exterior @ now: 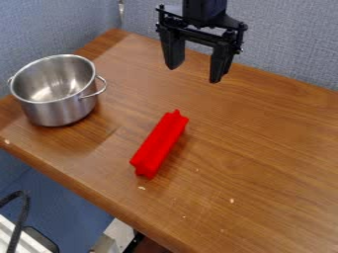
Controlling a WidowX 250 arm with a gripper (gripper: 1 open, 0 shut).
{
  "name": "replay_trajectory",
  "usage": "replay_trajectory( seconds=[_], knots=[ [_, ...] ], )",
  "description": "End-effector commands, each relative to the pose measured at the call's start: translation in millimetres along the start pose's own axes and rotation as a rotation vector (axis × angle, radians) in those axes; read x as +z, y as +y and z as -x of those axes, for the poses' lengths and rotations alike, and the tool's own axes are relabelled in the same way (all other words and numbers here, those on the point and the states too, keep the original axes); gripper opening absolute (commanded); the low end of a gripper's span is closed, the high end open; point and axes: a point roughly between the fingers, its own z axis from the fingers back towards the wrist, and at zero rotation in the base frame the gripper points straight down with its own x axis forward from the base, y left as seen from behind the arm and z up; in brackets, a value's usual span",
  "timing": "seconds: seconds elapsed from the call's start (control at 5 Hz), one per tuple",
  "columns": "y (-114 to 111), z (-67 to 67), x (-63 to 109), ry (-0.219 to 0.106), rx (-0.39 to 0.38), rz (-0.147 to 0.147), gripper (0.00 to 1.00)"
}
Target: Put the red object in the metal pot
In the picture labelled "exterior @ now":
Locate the red plastic block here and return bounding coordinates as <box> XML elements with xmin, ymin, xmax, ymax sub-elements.
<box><xmin>130</xmin><ymin>110</ymin><xmax>189</xmax><ymax>179</ymax></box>

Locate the black cable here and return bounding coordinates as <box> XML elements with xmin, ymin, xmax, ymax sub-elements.
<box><xmin>0</xmin><ymin>190</ymin><xmax>33</xmax><ymax>253</ymax></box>

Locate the white ribbed box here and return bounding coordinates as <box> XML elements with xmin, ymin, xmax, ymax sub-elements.
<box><xmin>0</xmin><ymin>213</ymin><xmax>54</xmax><ymax>253</ymax></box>

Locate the white table leg bracket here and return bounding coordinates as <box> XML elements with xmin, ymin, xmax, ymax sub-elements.
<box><xmin>90</xmin><ymin>218</ymin><xmax>136</xmax><ymax>253</ymax></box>

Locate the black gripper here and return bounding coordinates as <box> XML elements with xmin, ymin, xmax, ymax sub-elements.
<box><xmin>157</xmin><ymin>0</ymin><xmax>249</xmax><ymax>83</ymax></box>

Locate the stainless steel pot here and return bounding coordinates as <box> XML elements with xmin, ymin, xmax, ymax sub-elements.
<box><xmin>9</xmin><ymin>54</ymin><xmax>107</xmax><ymax>127</ymax></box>

